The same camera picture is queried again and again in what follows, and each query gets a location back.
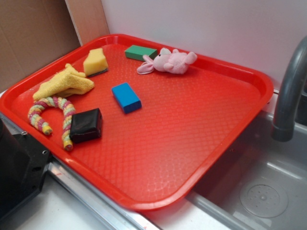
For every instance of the multicolour twisted rope toy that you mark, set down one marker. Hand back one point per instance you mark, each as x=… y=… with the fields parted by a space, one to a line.
x=68 y=110

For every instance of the grey faucet spout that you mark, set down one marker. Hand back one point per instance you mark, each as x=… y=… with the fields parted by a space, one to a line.
x=291 y=106

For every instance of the brown cardboard panel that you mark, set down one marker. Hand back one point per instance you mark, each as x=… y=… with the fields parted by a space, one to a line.
x=33 y=33

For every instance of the grey plastic sink basin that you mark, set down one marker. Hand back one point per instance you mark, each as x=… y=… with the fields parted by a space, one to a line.
x=257 y=184

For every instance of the light wooden board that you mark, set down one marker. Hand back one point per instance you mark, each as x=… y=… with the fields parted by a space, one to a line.
x=88 y=18

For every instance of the green sponge block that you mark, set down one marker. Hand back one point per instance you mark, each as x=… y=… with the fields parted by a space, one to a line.
x=137 y=52

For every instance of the black wrapped block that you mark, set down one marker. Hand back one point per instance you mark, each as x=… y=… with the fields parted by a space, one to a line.
x=86 y=126

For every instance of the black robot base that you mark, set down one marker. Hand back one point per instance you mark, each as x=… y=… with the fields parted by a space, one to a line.
x=23 y=166

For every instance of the red plastic tray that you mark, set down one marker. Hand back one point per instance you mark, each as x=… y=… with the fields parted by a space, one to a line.
x=152 y=157

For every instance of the blue block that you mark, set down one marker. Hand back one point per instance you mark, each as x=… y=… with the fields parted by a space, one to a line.
x=127 y=99

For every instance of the yellow sponge with scourer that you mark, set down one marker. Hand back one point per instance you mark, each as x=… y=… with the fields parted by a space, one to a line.
x=95 y=63

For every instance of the yellow folded cloth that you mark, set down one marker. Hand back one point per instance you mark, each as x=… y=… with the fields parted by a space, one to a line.
x=64 y=84

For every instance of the pink plush toy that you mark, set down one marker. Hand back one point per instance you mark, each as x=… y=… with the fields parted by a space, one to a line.
x=174 y=62

